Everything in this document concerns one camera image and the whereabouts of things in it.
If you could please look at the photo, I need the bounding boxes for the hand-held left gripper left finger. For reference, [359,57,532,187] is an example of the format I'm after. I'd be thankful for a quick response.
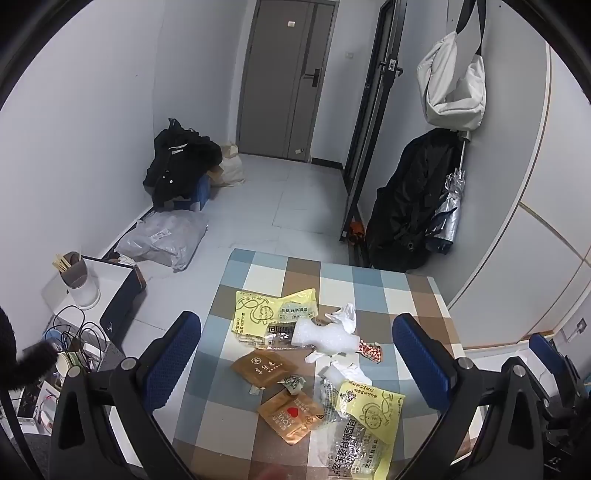
[48,311,202,480]

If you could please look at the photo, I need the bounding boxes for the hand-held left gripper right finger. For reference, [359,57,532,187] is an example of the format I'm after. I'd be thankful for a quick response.
[392,313,548,480]

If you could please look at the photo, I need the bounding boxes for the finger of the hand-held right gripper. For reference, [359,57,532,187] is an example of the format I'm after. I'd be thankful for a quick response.
[527,332,581,398]

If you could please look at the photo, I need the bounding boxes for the red white patterned wrapper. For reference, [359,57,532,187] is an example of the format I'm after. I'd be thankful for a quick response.
[355,339,384,364]

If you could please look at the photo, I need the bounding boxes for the small white tissue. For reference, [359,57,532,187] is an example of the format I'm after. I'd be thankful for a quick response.
[325,360,373,387]

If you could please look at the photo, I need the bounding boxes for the yellow clear bread wrapper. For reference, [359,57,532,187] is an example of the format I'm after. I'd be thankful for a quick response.
[322,379,406,480]
[231,288,319,348]

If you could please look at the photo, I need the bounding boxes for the brown snack packet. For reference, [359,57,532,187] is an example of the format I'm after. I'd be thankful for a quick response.
[230,348,300,389]

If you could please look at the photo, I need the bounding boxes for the orange packet with red heart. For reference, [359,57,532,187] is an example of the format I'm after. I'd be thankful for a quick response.
[257,391,326,446]

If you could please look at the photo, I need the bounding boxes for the white shoulder bag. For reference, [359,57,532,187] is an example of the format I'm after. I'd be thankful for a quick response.
[417,0,488,132]

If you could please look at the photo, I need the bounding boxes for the grey speckled shelf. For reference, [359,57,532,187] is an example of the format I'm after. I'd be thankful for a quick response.
[88,337,126,376]

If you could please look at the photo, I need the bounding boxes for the navy box with white lid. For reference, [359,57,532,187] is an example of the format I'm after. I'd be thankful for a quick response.
[41,256,147,344]

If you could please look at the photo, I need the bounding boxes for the white wardrobe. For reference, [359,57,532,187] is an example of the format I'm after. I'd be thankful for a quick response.
[448,41,591,352]

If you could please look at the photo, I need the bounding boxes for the white chopstick holder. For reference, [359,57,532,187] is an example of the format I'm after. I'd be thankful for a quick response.
[60,251,101,309]

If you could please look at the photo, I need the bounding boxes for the green striped paper bowl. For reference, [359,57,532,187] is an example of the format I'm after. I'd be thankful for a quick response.
[54,351,84,377]

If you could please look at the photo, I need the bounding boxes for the grey plastic parcel bag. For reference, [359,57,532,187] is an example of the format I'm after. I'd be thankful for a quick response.
[115,211,209,271]

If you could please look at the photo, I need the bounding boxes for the checkered tablecloth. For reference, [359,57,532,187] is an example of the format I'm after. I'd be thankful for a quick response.
[172,248,467,480]

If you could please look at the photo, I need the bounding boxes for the silver folding umbrella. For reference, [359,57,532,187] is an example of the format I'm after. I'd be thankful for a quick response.
[427,131,472,256]

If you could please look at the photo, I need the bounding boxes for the black hanging jacket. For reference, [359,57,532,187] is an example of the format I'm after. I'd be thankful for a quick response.
[365,128,465,273]

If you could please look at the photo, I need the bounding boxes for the black fuzzy sleeve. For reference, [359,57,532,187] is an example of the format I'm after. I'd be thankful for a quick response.
[0,307,58,391]

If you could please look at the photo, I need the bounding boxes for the blue box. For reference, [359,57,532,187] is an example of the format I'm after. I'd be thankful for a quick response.
[173,174,212,212]

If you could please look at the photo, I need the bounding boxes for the black coat pile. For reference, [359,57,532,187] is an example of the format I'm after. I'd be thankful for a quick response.
[142,119,223,208]

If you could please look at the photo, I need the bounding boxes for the beige tote bag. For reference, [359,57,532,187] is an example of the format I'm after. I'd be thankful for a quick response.
[210,144,246,188]

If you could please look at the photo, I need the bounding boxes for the black framed glass door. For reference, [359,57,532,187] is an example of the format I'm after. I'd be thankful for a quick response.
[339,0,409,243]

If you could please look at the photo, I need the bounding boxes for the grey door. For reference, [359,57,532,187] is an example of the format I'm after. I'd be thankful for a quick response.
[235,0,338,163]

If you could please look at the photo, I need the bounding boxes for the black cables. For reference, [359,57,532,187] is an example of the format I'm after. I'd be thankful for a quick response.
[44,305,112,370]

